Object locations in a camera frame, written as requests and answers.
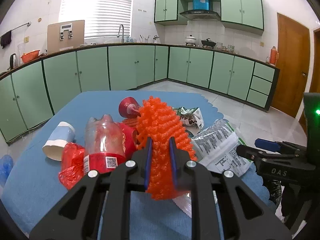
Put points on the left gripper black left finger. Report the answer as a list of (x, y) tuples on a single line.
[(99, 204)]

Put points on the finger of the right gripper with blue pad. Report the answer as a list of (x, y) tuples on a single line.
[(271, 146)]

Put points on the steel kettle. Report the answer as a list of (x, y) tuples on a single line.
[(14, 61)]

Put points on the red plastic bag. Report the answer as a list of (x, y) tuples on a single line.
[(72, 165)]

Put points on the green upper wall cabinets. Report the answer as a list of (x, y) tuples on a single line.
[(245, 15)]

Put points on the orange plastic basket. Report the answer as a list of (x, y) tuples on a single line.
[(30, 56)]

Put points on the dark hanging towel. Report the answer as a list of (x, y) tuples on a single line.
[(6, 39)]

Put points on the clear plastic bottle red label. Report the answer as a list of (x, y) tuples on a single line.
[(103, 145)]

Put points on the blue plastic bag on floor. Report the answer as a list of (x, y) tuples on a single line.
[(6, 165)]

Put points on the brown wooden door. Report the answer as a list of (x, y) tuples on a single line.
[(293, 62)]

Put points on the chrome sink faucet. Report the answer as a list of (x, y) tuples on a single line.
[(121, 33)]

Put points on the black trash bin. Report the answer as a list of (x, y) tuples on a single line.
[(261, 159)]

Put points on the white window blinds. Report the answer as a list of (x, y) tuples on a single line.
[(102, 17)]

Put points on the range hood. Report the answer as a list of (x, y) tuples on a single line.
[(194, 10)]

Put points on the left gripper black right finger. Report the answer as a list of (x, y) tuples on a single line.
[(222, 205)]

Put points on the silver green snack bag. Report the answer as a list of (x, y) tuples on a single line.
[(215, 149)]

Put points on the orange thermos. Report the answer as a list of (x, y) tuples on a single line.
[(273, 56)]

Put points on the white blue paper cup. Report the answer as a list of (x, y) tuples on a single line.
[(59, 138)]

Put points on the orange foam fruit net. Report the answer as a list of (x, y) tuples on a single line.
[(160, 122)]

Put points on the cardboard box with scale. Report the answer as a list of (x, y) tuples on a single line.
[(65, 35)]

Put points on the black wok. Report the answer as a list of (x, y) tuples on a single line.
[(208, 43)]

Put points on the white cooking pot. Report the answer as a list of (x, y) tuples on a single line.
[(190, 41)]

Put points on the blue table cloth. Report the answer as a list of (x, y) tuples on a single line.
[(33, 187)]

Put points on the green base kitchen cabinets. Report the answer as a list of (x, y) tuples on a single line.
[(35, 91)]

